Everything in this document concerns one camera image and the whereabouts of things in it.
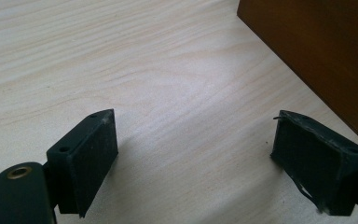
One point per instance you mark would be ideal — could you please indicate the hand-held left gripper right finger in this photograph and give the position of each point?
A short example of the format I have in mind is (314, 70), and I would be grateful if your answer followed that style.
(313, 161)

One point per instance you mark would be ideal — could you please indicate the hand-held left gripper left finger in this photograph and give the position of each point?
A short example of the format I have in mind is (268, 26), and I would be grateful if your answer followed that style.
(90, 161)

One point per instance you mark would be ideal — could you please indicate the brown wooden tea box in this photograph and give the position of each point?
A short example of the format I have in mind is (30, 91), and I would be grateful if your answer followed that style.
(323, 46)

